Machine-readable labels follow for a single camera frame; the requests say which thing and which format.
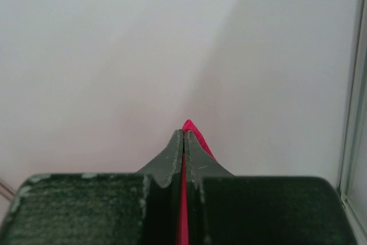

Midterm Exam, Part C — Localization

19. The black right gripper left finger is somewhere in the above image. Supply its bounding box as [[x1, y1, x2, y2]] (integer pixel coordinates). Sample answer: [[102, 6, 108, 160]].
[[1, 130, 184, 244]]

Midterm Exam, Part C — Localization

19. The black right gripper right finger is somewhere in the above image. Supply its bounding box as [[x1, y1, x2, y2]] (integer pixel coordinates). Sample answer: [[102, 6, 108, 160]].
[[184, 131, 357, 244]]

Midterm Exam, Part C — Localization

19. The aluminium right corner post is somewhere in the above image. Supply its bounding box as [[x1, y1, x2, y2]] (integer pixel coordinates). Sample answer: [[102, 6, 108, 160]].
[[338, 0, 366, 244]]

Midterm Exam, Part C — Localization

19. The pink t shirt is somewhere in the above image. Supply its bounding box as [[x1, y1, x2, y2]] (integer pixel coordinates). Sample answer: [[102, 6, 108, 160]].
[[177, 119, 216, 245]]

